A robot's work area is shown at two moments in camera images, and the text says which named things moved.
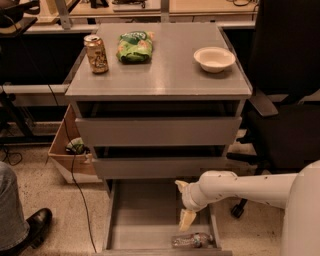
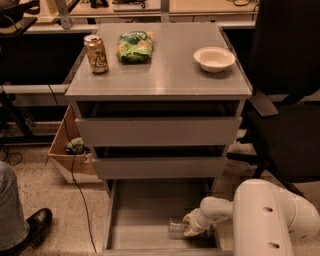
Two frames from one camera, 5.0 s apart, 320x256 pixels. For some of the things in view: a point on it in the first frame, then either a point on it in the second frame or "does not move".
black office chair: x=287 y=71 does not move
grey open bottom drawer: x=142 y=218 does not move
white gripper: x=191 y=196 to x=199 y=222
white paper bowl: x=214 y=59 does not move
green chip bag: x=135 y=47 does not move
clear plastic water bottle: x=194 y=241 to x=176 y=228
